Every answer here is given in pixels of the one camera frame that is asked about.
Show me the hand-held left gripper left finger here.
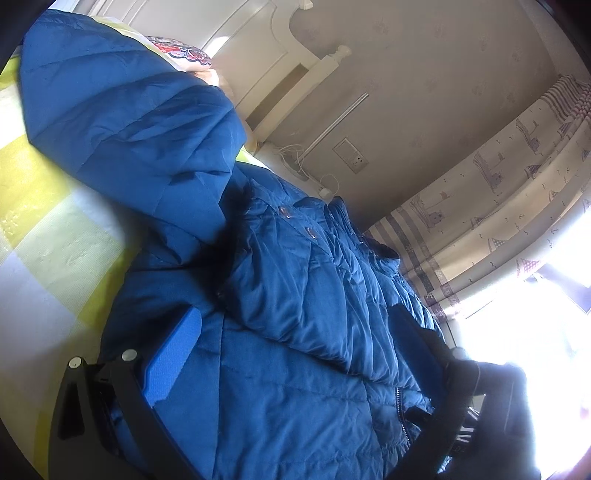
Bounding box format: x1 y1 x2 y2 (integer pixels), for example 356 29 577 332
51 305 204 480

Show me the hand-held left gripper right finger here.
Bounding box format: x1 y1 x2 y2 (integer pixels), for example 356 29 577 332
429 346 543 480

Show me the blue puffer jacket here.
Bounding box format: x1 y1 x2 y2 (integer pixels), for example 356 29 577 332
18 9 455 480

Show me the window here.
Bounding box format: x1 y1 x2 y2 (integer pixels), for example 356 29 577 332
457 258 591 462

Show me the yellow checkered bed sheet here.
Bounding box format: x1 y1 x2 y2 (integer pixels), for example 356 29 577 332
0 15 264 444

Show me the printed curtain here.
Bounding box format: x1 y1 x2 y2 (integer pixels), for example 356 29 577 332
365 74 591 324

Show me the cream pillow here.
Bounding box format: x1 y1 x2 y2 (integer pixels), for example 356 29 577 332
198 65 222 89

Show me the white rod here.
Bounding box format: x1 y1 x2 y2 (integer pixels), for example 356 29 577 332
304 91 370 154

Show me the patterned pillow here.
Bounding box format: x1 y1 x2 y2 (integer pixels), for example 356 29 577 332
150 34 213 70

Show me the white headboard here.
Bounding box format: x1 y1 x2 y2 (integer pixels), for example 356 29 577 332
203 4 352 145

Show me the white door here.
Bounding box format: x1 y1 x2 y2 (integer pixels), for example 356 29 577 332
98 0 278 47

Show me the white cable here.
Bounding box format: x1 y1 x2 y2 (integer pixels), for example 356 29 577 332
272 143 341 195

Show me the wall socket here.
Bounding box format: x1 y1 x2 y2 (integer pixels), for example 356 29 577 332
332 137 368 174

